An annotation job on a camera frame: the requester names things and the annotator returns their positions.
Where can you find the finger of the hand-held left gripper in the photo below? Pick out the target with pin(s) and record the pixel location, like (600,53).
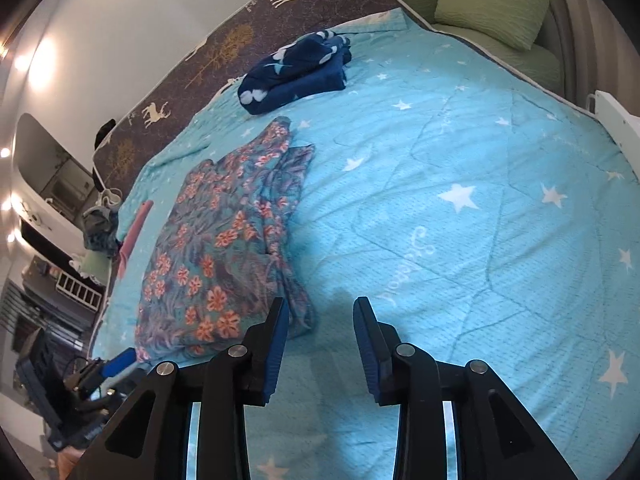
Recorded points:
(119,361)

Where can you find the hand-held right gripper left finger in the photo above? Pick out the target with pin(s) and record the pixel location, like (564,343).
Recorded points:
(277,345)

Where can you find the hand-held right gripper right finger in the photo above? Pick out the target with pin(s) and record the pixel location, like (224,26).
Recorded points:
(365,345)

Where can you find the teal floral garment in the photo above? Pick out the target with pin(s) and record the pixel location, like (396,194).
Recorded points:
(210,260)

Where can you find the navy star print garment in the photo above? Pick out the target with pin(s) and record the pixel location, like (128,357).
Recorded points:
(300,75)

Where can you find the person's left forearm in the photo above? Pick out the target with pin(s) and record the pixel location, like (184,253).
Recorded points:
(70,464)

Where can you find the pile of grey blue clothes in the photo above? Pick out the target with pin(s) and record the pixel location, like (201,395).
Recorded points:
(100,230)

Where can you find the white railing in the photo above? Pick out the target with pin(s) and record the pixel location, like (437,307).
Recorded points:
(77,287)

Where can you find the green cushion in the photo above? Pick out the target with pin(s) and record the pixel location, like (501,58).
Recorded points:
(96,267)

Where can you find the light blue star blanket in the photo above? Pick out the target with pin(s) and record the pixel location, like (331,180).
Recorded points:
(450,260)

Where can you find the pink folded garment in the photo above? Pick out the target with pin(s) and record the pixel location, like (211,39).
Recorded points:
(131,237)

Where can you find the white cabinet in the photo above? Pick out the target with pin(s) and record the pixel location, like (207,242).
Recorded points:
(45,195)

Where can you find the black object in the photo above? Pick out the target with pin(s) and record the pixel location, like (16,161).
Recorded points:
(105,132)

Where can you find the green bed sheet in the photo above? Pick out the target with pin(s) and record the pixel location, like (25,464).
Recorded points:
(505,62)

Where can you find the dark deer print mattress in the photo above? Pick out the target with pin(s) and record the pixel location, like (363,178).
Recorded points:
(225,25)

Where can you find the large green pillow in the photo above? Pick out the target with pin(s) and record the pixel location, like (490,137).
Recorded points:
(492,10)

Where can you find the white bed frame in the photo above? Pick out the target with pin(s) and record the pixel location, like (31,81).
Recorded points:
(617,120)

